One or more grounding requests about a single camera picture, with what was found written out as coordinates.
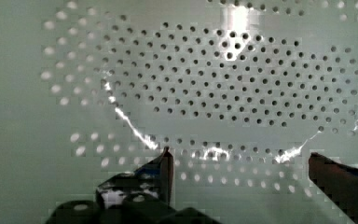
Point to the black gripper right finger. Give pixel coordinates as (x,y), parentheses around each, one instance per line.
(339,182)

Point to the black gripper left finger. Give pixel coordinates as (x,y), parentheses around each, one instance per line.
(153,178)

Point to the green oval plastic strainer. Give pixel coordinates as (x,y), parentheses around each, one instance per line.
(241,92)

